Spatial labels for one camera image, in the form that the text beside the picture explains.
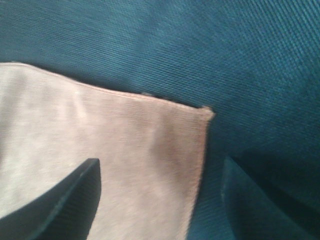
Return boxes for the black table cloth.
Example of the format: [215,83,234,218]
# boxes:
[0,0,320,240]

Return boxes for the brown towel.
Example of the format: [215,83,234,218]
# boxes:
[0,63,214,240]

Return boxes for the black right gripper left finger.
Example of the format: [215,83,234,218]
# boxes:
[0,158,101,240]

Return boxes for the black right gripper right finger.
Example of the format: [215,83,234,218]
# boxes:
[221,157,320,240]

